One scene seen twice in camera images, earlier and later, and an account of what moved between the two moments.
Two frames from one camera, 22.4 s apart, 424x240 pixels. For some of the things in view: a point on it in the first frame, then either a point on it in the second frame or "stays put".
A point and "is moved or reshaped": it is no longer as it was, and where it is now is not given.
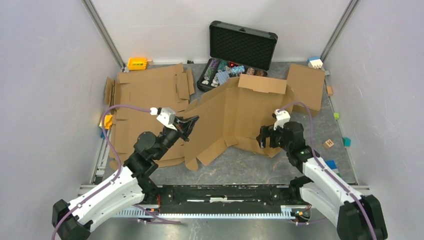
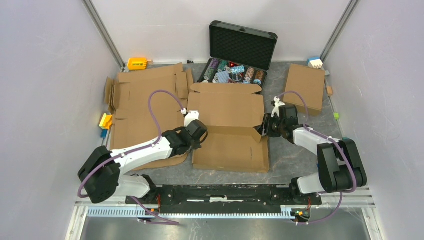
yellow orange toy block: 108,121 stays put
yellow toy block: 137,63 stays put
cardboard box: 232,114 is moved or reshaped
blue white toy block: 315,62 stays put
